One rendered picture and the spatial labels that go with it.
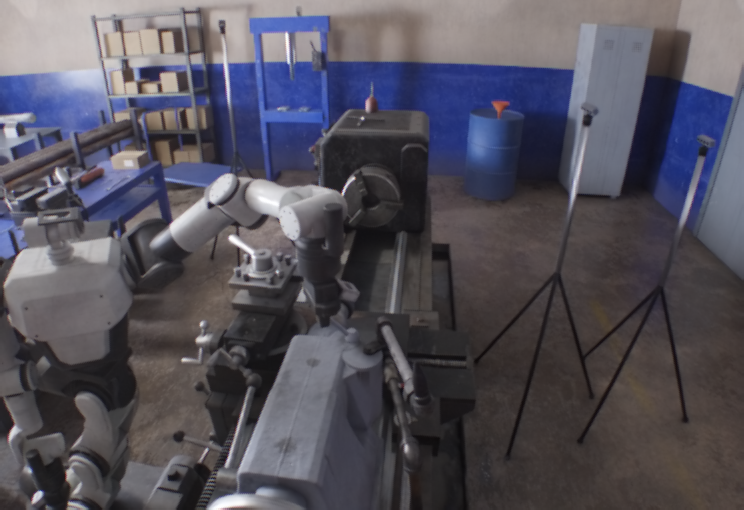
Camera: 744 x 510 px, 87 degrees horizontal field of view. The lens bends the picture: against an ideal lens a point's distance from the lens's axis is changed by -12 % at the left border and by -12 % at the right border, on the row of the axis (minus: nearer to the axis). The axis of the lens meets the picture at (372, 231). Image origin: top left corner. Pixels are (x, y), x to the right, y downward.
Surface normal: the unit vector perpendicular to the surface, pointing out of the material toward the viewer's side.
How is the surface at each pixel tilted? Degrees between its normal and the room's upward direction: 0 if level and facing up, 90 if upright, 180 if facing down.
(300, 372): 0
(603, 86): 90
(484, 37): 90
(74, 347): 92
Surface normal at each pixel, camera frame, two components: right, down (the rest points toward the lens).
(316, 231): 0.71, 0.32
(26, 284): 0.35, -0.32
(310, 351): 0.00, -0.89
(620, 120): -0.11, 0.44
